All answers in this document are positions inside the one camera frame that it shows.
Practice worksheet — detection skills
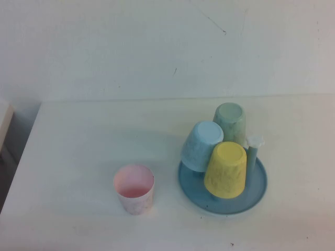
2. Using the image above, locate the green plastic cup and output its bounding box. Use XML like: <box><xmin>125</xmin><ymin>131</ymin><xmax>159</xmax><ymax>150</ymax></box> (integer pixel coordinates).
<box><xmin>212</xmin><ymin>102</ymin><xmax>247</xmax><ymax>145</ymax></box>

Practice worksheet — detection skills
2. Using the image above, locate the light blue plastic cup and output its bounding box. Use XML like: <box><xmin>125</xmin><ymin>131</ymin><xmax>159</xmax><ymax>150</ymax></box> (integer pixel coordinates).
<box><xmin>181</xmin><ymin>120</ymin><xmax>225</xmax><ymax>173</ymax></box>

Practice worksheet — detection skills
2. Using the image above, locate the yellow plastic cup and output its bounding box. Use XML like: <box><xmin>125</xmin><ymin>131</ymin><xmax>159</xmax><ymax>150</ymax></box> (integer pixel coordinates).
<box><xmin>204</xmin><ymin>141</ymin><xmax>248</xmax><ymax>198</ymax></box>

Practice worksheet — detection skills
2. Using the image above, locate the pink plastic cup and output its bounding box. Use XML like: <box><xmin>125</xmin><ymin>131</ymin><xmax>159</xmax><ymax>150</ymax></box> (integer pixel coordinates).
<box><xmin>113</xmin><ymin>164</ymin><xmax>155</xmax><ymax>215</ymax></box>

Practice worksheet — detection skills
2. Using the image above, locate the blue cup stand with pegs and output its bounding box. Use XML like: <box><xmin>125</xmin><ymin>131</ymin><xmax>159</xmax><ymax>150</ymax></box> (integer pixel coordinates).
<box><xmin>178</xmin><ymin>134</ymin><xmax>269</xmax><ymax>216</ymax></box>

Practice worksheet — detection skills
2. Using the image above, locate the beige white side furniture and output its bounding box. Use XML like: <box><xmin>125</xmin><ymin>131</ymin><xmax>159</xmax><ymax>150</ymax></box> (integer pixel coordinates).
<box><xmin>0</xmin><ymin>101</ymin><xmax>15</xmax><ymax>160</ymax></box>

